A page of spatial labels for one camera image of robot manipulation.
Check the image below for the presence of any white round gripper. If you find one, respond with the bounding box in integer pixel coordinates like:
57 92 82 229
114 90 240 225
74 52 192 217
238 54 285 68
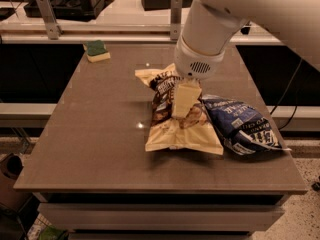
172 37 225 118

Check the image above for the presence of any brown sea salt chip bag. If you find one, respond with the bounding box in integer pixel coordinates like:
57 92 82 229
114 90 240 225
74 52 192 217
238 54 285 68
135 64 223 155

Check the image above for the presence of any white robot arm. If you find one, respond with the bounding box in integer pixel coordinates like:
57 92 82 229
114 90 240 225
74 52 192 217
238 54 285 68
174 0 320 79

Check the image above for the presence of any blue chip bag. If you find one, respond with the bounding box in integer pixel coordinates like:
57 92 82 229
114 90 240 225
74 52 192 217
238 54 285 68
202 95 283 156

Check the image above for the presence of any green and yellow sponge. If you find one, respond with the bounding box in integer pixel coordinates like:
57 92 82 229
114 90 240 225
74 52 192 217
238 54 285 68
83 40 110 63

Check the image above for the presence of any green bag under table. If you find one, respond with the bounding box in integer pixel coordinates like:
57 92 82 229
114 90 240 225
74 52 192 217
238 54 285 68
38 226 69 240

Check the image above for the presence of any black tray on counter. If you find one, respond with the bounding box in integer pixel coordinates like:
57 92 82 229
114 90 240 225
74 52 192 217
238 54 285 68
23 0 115 22

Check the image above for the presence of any grey drawer cabinet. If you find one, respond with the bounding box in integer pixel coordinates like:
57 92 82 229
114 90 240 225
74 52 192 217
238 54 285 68
39 202 284 234

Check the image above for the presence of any middle metal rail bracket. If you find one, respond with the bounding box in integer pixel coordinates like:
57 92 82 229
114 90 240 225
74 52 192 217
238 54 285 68
170 0 183 40

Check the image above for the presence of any metal rail bracket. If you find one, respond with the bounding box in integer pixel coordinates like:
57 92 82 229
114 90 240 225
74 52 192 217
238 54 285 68
170 0 183 40
35 0 62 40

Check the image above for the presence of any black cable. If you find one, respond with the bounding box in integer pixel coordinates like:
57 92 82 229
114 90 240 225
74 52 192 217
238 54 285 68
269 58 304 132

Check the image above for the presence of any left metal rail bracket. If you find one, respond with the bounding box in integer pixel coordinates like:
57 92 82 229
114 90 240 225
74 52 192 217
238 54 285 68
35 0 62 40

